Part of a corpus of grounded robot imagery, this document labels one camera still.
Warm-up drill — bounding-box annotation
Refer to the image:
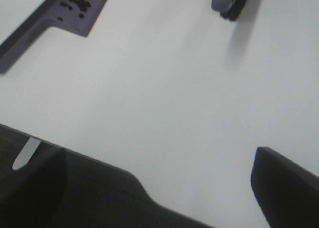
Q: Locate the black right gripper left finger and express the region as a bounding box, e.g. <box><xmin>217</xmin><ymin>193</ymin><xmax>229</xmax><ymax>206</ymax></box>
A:
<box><xmin>0</xmin><ymin>126</ymin><xmax>204</xmax><ymax>228</ymax></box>

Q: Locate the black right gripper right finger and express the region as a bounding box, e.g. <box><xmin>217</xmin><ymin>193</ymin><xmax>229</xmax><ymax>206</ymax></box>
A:
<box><xmin>251</xmin><ymin>147</ymin><xmax>319</xmax><ymax>228</ymax></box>

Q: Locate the purple plastic dustpan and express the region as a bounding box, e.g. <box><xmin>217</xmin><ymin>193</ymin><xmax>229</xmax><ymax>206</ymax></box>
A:
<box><xmin>0</xmin><ymin>0</ymin><xmax>107</xmax><ymax>73</ymax></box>

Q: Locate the pile of coffee beans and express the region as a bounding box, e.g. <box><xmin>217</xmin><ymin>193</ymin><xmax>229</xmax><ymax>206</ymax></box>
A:
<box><xmin>59</xmin><ymin>0</ymin><xmax>91</xmax><ymax>19</ymax></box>

